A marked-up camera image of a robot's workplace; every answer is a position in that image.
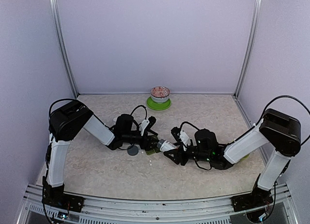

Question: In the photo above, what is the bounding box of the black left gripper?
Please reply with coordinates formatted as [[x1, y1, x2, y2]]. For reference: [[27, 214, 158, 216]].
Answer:
[[123, 130, 163, 151]]

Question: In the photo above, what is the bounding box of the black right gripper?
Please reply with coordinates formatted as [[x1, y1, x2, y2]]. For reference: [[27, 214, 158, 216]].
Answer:
[[164, 142, 211, 166]]

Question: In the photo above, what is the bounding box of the amber bottle grey cap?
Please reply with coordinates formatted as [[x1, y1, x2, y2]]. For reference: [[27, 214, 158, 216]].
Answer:
[[157, 139, 178, 152]]

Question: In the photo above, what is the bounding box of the green pill organizer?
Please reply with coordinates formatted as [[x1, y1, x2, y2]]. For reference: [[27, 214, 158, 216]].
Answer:
[[145, 139, 160, 155]]

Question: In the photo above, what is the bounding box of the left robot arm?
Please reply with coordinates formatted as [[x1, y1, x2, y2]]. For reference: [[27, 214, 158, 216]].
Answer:
[[43, 98, 159, 207]]

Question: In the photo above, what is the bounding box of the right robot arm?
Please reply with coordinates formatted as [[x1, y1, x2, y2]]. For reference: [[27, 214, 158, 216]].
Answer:
[[157, 106, 305, 207]]

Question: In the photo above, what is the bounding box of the green plate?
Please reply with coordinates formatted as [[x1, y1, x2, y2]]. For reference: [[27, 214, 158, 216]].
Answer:
[[146, 97, 171, 111]]

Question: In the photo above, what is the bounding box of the red patterned white bowl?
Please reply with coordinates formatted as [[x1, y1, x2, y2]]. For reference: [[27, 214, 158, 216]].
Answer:
[[150, 86, 170, 103]]

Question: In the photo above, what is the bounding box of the lime green bowl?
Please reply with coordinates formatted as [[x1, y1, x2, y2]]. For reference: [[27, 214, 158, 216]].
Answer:
[[241, 154, 249, 160]]

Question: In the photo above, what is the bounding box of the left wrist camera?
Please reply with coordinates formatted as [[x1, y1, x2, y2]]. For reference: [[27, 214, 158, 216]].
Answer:
[[139, 116, 158, 136]]

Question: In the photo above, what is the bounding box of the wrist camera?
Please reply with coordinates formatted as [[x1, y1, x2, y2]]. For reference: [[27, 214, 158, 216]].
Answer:
[[139, 116, 158, 136], [171, 127, 191, 146]]

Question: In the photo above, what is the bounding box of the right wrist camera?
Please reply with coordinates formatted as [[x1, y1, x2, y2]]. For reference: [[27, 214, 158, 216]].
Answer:
[[171, 127, 191, 146]]

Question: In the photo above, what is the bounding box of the front aluminium rail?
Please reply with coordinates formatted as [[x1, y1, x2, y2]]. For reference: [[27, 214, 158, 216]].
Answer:
[[23, 182, 298, 224]]

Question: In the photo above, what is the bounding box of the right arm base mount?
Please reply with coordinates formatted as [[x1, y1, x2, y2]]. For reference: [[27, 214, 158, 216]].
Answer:
[[231, 185, 274, 212]]

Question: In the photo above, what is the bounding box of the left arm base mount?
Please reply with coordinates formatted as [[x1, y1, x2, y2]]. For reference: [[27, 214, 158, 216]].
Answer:
[[42, 191, 85, 213]]

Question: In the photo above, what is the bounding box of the left aluminium frame post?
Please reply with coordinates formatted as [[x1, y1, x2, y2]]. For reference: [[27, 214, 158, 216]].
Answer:
[[49, 0, 79, 98]]

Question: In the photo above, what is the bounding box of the aluminium frame post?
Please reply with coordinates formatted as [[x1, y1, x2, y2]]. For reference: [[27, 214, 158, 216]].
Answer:
[[234, 0, 262, 99], [49, 0, 79, 98]]

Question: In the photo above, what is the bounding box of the right aluminium frame post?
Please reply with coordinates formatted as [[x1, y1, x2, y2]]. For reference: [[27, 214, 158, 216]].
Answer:
[[234, 0, 262, 99]]

